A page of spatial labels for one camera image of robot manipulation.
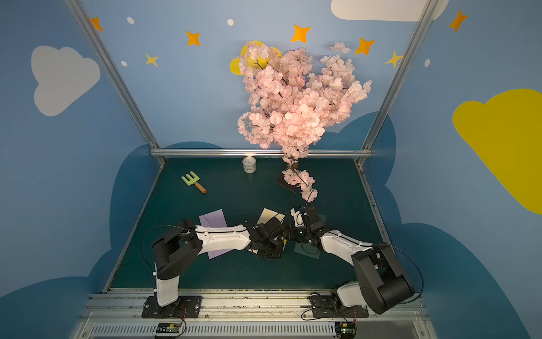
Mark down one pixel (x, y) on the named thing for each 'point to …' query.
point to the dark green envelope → (308, 249)
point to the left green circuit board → (168, 327)
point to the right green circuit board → (345, 330)
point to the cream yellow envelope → (267, 215)
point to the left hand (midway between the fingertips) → (283, 253)
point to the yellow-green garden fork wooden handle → (194, 181)
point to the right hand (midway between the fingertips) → (285, 231)
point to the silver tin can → (249, 164)
